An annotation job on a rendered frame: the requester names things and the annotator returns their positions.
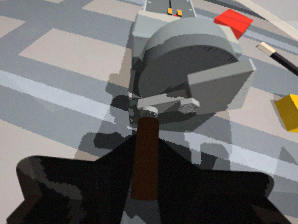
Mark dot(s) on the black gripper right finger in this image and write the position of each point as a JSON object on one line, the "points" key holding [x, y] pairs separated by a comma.
{"points": [[182, 186]]}

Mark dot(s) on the red rectangular block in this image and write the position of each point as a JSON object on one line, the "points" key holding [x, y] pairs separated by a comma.
{"points": [[237, 22]]}

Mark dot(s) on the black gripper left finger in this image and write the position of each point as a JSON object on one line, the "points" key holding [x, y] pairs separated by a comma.
{"points": [[105, 180]]}

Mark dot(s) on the yellow cube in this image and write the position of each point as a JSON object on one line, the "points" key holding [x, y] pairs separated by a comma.
{"points": [[288, 110]]}

